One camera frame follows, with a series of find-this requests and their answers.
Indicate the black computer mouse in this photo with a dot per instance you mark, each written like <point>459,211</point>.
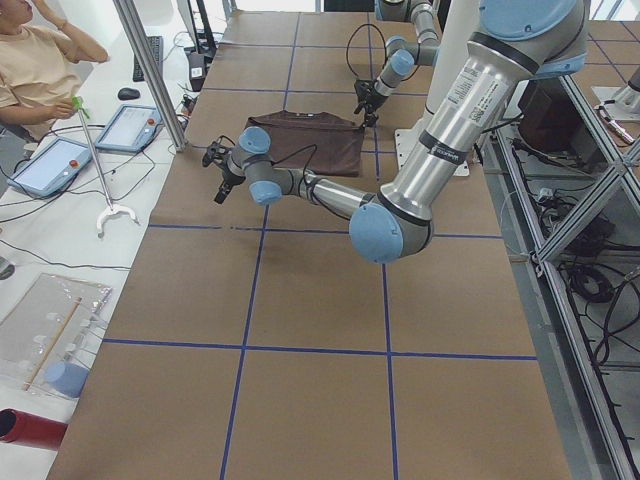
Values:
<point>128,93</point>

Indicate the far blue teach pendant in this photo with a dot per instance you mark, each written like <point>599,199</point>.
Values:
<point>130,130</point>

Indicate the dark brown t-shirt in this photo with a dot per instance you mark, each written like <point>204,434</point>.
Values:
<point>338,141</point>

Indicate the aluminium frame post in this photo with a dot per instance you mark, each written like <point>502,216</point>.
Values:
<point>136,35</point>

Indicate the red bottle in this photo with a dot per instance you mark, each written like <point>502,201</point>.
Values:
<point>26,429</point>

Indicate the near blue teach pendant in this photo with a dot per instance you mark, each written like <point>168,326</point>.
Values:
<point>50,170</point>

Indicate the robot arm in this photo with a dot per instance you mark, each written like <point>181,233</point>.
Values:
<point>402,57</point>
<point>510,42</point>

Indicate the blue teach pendant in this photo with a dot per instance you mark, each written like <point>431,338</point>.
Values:
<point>130,130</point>
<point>50,170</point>

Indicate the blue plastic cup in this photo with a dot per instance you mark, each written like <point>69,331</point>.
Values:
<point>67,378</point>

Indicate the clear plastic box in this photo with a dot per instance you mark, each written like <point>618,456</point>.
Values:
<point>58,319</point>

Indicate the white reacher grabber tool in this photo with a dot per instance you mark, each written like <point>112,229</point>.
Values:
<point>112,209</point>

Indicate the seated person beige shirt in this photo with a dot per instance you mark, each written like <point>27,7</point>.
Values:
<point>38,49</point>

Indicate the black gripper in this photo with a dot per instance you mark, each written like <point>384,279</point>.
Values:
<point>228,174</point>
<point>370,101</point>

